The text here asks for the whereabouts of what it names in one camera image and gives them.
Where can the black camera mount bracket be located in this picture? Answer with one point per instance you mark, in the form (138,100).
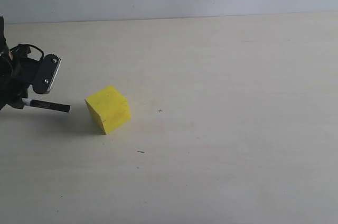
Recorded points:
(46,74)

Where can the yellow foam cube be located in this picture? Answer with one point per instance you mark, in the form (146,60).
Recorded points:
(108,108)

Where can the black and white marker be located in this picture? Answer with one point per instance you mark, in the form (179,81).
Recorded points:
(46,105)

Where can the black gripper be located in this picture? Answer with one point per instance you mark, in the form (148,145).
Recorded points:
(12,88)

